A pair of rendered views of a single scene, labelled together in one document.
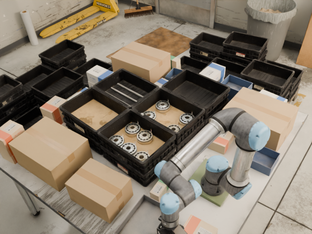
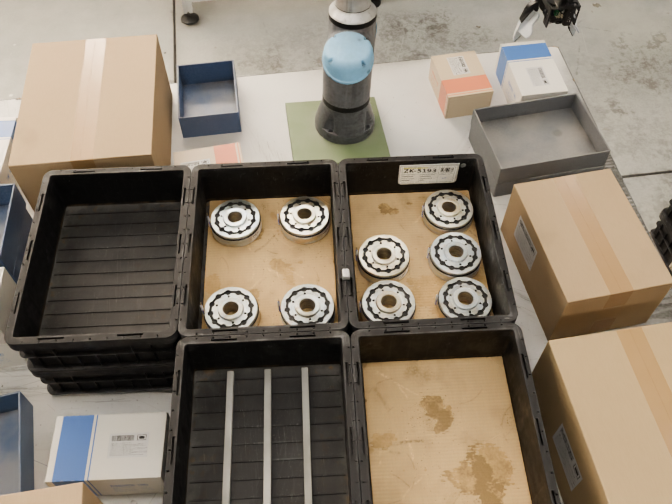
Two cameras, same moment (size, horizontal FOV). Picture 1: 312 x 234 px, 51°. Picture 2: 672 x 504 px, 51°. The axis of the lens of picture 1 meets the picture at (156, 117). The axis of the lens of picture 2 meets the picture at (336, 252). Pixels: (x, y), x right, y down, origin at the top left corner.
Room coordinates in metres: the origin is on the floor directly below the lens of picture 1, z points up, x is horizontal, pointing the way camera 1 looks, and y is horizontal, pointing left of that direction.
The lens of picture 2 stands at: (2.12, 0.55, 2.02)
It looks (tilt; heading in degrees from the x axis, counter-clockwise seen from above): 55 degrees down; 223
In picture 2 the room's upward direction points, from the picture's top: straight up
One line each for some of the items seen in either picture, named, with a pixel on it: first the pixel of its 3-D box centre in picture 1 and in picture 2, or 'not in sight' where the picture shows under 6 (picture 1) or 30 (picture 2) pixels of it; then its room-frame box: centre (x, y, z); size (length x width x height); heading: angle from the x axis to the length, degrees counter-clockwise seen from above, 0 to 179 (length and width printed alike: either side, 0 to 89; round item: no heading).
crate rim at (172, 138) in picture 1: (136, 135); (421, 237); (1.42, 0.13, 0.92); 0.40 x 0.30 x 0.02; 45
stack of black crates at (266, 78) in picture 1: (263, 92); not in sight; (2.43, -1.04, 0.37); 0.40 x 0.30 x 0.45; 50
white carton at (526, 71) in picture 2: not in sight; (529, 80); (0.72, -0.05, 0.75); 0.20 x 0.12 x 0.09; 51
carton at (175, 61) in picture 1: (167, 59); not in sight; (2.46, -0.13, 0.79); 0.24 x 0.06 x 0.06; 49
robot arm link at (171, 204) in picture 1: (170, 206); not in sight; (0.74, -0.03, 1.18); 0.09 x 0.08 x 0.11; 127
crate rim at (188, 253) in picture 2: (167, 110); (264, 243); (1.64, -0.08, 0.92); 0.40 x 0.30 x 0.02; 45
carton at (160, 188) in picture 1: (164, 182); not in sight; (1.19, -0.03, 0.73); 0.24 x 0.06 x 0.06; 146
